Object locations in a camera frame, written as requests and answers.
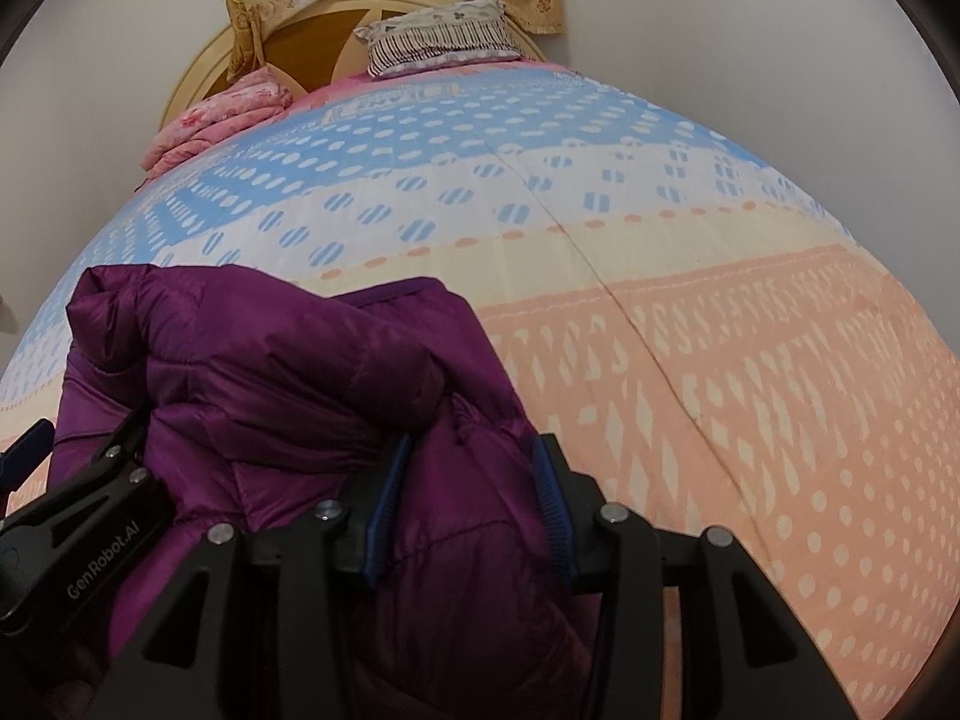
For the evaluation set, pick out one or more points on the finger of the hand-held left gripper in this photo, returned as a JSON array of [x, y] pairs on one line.
[[112, 465], [26, 444]]

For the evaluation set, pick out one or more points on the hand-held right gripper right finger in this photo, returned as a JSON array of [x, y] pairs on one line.
[[555, 510]]

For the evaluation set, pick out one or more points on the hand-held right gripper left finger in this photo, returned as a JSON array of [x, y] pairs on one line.
[[386, 510]]

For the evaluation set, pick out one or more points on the purple puffer jacket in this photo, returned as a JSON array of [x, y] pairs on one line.
[[300, 375]]

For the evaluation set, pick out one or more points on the blue and peach patterned bedspread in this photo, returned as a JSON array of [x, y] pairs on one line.
[[675, 315]]

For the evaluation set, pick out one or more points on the pink folded quilt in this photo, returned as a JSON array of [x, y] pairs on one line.
[[217, 120]]

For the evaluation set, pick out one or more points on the round wooden headboard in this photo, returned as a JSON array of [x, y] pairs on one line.
[[315, 45]]

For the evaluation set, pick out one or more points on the striped pillow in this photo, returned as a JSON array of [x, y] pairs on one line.
[[442, 37]]

